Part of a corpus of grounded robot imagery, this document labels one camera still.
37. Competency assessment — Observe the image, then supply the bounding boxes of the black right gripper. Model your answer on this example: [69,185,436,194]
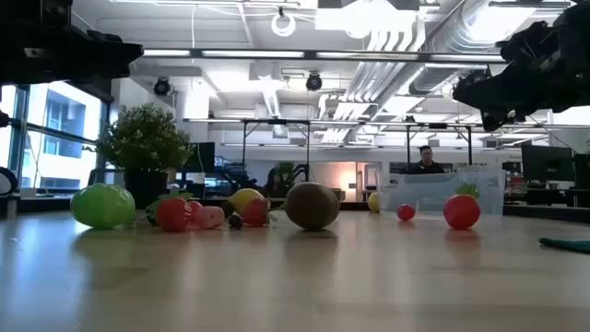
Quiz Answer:
[453,20,590,133]

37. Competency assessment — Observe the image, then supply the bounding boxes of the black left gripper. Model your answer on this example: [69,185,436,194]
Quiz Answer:
[0,25,145,85]

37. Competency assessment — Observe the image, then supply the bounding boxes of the clear plastic tupperware container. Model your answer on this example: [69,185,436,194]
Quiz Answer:
[376,166,507,216]

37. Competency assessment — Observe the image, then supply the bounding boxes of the small red toy tomato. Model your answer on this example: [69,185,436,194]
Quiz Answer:
[396,203,417,222]
[187,200,204,227]

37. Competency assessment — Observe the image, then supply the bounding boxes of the green toy lime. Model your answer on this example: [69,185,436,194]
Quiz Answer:
[70,183,136,231]

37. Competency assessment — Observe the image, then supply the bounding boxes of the brown toy kiwi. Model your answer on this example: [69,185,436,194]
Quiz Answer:
[285,181,341,231]

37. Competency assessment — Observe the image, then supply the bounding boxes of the overhead light bar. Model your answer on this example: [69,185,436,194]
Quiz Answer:
[137,47,508,65]

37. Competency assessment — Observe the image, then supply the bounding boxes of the large dark monitor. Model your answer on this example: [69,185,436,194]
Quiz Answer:
[521,144,575,184]

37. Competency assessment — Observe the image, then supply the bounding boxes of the potted green plant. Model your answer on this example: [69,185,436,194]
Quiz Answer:
[94,101,194,209]

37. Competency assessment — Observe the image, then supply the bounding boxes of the person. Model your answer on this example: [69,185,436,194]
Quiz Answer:
[407,145,446,175]

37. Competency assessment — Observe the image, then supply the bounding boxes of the small dark monitor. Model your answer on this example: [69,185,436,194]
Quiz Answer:
[186,141,217,174]

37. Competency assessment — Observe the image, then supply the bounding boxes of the dark green cloth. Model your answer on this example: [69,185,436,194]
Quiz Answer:
[537,236,590,255]

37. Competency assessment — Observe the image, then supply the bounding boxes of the salmon pink toy piece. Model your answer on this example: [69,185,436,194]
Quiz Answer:
[196,205,226,230]

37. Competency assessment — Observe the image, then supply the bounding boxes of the background green plant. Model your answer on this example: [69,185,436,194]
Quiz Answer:
[274,160,299,194]

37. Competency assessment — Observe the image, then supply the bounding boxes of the black metal stand frame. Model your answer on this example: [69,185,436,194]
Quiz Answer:
[405,122,474,174]
[241,118,312,185]

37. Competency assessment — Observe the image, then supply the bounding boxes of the black aluminium table frame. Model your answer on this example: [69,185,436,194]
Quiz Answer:
[0,194,590,224]

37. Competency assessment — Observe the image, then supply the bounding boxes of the white hanging ring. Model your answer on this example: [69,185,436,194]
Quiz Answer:
[270,12,297,38]

